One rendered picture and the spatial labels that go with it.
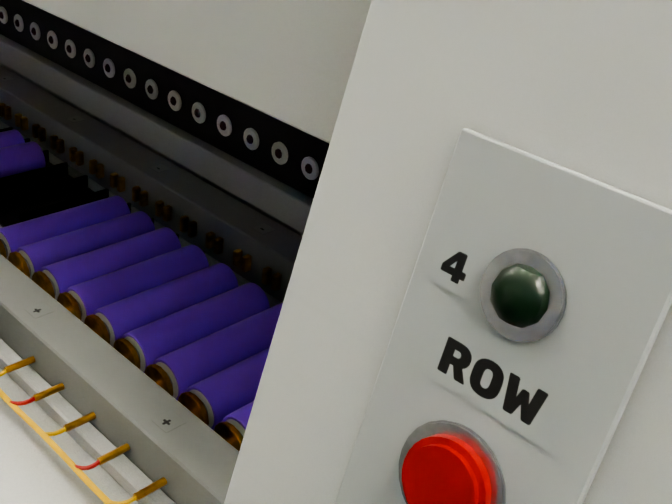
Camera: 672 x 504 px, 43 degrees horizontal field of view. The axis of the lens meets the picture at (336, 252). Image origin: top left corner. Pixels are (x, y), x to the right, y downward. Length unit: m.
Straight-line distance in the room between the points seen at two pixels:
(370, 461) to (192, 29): 0.10
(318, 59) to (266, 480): 0.08
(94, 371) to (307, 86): 0.17
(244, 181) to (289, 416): 0.27
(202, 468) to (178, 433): 0.02
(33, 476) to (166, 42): 0.16
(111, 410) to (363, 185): 0.17
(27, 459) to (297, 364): 0.17
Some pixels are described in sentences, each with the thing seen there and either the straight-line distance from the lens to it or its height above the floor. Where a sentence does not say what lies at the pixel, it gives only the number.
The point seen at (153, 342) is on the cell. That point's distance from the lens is 0.33.
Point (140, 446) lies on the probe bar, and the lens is 0.29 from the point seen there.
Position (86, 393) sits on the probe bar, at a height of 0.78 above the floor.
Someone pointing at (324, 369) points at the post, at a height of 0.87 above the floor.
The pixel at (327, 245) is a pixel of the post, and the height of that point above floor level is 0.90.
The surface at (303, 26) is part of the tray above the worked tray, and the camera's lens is 0.17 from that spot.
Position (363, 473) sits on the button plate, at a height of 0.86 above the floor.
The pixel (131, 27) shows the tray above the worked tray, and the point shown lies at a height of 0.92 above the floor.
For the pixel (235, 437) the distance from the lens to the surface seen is 0.29.
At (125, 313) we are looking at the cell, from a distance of 0.35.
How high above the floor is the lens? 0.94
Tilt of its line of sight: 17 degrees down
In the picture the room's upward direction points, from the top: 17 degrees clockwise
